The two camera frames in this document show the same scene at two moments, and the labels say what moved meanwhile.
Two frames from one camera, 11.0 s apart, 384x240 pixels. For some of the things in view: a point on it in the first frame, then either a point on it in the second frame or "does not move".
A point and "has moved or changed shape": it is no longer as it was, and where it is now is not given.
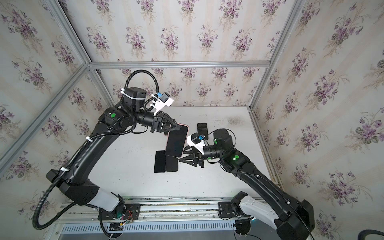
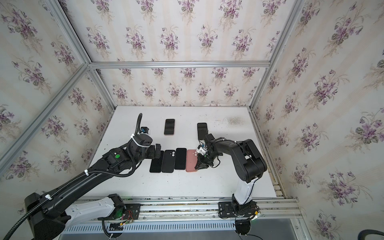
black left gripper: (157, 123) to (157, 150)
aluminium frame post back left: (64, 19) does not move
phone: (176, 140) has moved or changed shape
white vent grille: (97, 228) does not move
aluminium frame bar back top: (102, 65) does not move
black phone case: (171, 164) has moved or changed shape
